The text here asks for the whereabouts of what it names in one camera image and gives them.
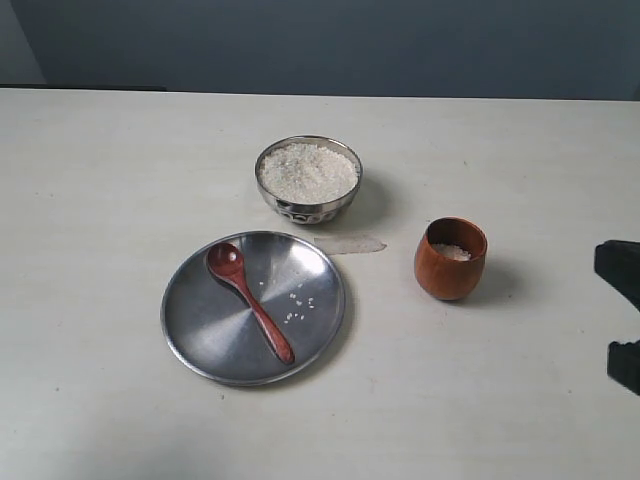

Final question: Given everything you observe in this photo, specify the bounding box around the steel bowl of rice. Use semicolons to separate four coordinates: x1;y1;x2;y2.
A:
254;135;363;225

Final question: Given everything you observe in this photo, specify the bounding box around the red-brown wooden spoon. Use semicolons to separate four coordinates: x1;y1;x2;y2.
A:
206;242;295;365

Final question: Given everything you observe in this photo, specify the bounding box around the brown wooden cup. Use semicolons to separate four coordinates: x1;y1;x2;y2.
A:
414;217;488;301

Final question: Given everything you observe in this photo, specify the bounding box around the clear tape strip on table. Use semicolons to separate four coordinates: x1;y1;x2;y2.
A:
313;234;387;255

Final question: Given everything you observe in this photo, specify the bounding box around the round steel plate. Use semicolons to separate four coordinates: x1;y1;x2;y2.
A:
160;231;347;387

